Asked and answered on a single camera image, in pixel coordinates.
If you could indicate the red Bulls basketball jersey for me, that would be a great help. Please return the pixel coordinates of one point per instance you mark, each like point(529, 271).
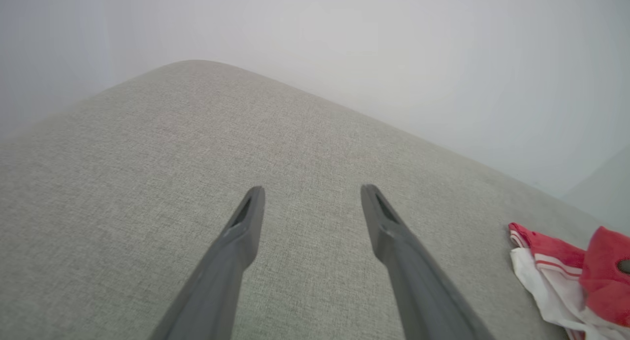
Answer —
point(556, 254)

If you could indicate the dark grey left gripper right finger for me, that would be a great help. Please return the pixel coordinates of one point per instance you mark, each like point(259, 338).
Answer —
point(418, 291)

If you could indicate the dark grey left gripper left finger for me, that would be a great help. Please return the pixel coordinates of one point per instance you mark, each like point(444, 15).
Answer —
point(221, 281)

